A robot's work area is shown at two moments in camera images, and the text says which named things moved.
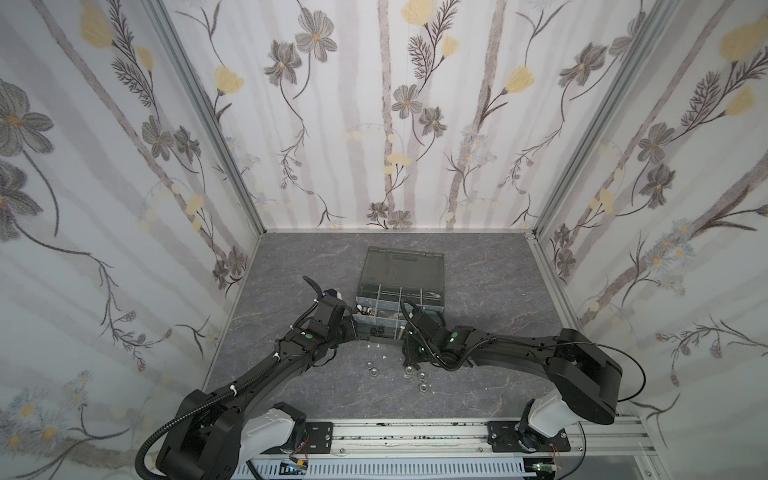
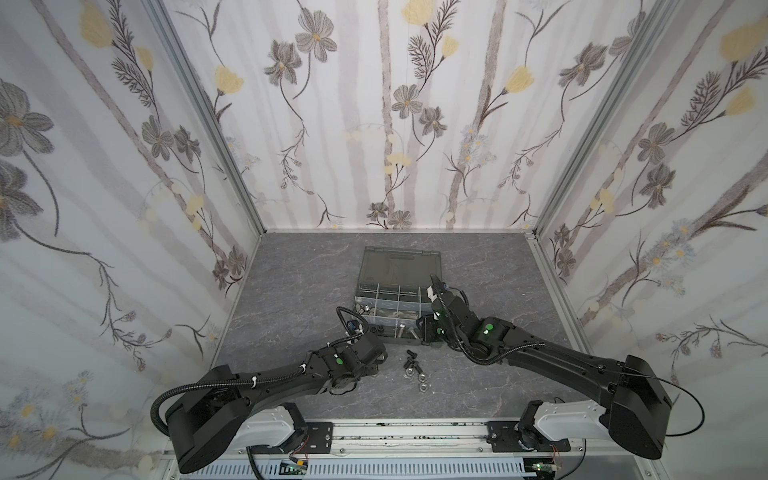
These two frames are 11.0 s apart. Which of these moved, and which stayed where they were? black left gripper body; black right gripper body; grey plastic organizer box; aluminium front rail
Moved: black right gripper body; black left gripper body
Stayed: grey plastic organizer box; aluminium front rail
